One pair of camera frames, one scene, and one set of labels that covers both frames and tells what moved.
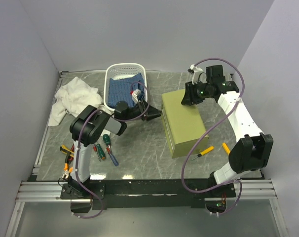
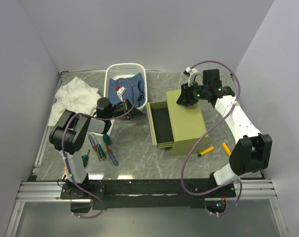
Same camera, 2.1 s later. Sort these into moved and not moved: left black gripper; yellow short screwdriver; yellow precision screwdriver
Moved: left black gripper
Not moved: yellow precision screwdriver; yellow short screwdriver
